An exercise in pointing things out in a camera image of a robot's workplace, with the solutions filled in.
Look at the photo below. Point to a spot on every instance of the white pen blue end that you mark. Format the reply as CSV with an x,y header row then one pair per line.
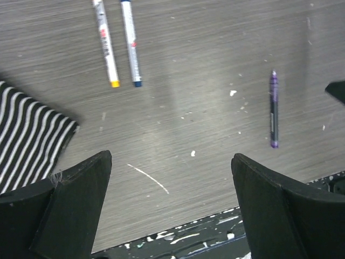
x,y
131,42

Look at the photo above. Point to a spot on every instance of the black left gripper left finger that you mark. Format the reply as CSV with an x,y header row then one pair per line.
x,y
56,218

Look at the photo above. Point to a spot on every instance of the purple gel pen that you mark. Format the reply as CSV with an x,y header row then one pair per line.
x,y
274,133

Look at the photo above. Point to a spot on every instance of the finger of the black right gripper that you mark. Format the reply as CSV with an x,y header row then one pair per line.
x,y
337,90

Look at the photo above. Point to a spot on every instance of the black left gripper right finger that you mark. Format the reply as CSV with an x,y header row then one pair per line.
x,y
285,218

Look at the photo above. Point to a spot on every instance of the white pen yellow end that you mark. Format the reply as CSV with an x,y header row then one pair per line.
x,y
106,43

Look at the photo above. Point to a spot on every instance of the black white striped cloth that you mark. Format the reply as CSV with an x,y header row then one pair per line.
x,y
33,136

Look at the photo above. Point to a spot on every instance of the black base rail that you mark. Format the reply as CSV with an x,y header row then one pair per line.
x,y
219,235

